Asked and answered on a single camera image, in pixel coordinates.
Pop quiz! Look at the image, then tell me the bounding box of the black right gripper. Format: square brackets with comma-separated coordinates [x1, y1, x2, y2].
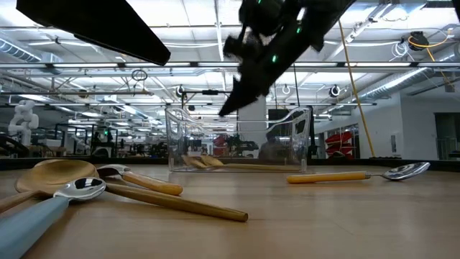
[217, 0, 303, 117]

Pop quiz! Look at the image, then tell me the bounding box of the yellow-handled silver spoon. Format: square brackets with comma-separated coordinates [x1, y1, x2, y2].
[96, 164, 185, 197]
[286, 161, 431, 185]

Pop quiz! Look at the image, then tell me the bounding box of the white column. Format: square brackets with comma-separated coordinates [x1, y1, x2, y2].
[238, 96, 267, 159]

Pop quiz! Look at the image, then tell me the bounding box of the clear plastic bin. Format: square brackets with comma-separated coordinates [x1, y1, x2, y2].
[164, 106, 312, 173]

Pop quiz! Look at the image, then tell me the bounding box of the red bin shelf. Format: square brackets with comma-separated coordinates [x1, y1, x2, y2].
[324, 130, 361, 160]

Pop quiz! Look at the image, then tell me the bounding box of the black equipment rack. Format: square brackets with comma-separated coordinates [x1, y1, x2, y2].
[53, 123, 119, 159]

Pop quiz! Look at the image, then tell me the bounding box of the yellow cable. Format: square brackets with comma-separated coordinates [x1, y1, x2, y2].
[336, 19, 377, 159]

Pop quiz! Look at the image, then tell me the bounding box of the black aluminium rig frame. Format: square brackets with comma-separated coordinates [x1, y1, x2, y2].
[0, 157, 460, 173]

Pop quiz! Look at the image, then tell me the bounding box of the black ceiling cable reel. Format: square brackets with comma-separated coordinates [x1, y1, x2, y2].
[408, 30, 431, 52]

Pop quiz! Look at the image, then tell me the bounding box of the blue-handled silver spoon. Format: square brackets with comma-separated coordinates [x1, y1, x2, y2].
[0, 176, 108, 259]

